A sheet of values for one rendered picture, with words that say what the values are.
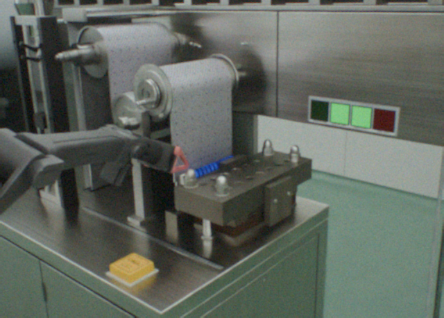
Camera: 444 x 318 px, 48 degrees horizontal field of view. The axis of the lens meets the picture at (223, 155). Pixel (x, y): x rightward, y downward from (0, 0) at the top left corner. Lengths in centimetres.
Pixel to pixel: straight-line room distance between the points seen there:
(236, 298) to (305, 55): 65
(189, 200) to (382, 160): 287
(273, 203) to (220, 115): 29
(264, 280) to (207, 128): 43
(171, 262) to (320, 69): 62
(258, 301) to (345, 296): 146
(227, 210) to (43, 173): 54
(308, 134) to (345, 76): 292
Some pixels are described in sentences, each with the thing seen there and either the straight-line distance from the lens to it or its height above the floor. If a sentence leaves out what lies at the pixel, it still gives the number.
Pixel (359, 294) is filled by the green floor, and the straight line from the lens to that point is 275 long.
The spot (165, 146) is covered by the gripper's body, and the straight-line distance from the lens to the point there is 122.
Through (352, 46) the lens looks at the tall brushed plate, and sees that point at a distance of 130.
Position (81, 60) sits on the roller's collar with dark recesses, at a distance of 142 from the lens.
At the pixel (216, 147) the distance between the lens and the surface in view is 140.
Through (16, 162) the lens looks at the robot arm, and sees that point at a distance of 74.
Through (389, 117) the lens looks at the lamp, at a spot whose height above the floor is 119.
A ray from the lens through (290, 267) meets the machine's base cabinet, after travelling 138.
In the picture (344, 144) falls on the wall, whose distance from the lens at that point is 407.
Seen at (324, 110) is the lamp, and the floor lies 119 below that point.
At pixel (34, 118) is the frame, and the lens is 153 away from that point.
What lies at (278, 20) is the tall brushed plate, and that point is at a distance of 141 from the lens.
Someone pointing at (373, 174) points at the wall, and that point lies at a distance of 403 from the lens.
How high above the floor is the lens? 149
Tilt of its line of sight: 18 degrees down
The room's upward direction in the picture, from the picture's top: 1 degrees counter-clockwise
